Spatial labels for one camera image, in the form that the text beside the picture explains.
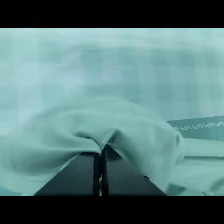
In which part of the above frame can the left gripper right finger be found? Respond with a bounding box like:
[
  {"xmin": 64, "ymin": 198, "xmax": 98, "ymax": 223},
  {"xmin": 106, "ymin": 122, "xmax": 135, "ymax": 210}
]
[{"xmin": 101, "ymin": 144, "xmax": 167, "ymax": 197}]

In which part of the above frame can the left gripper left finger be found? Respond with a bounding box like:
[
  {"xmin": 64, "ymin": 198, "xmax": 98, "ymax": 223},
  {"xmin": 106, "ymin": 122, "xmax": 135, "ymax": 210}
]
[{"xmin": 34, "ymin": 151, "xmax": 102, "ymax": 197}]

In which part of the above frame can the pale green shirt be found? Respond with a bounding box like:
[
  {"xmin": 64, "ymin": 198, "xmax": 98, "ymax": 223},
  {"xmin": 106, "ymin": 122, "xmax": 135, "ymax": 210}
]
[{"xmin": 0, "ymin": 96, "xmax": 186, "ymax": 197}]

